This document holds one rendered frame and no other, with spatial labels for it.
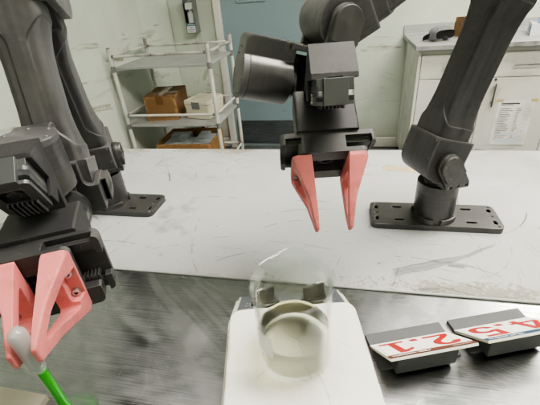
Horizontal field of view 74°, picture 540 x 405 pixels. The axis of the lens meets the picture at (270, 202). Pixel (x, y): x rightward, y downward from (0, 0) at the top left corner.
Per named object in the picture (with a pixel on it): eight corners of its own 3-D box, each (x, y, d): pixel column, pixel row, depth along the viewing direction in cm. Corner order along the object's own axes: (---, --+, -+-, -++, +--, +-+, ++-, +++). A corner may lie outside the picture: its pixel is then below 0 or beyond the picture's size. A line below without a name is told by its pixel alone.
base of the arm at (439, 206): (518, 190, 52) (501, 168, 57) (374, 186, 56) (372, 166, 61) (505, 234, 56) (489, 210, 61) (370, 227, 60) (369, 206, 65)
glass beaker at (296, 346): (333, 393, 27) (335, 315, 23) (251, 385, 28) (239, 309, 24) (333, 321, 33) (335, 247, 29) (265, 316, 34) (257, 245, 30)
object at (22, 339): (37, 376, 26) (10, 337, 24) (40, 362, 27) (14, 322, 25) (47, 374, 26) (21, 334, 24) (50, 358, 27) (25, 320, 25)
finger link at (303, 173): (371, 218, 35) (358, 132, 38) (297, 222, 35) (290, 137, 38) (357, 235, 41) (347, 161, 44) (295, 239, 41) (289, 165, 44)
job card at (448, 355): (364, 337, 41) (366, 311, 39) (438, 323, 42) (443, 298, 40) (386, 386, 36) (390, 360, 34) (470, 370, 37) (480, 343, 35)
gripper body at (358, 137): (378, 143, 37) (367, 83, 40) (280, 149, 38) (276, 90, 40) (365, 169, 44) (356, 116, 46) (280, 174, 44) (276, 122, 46)
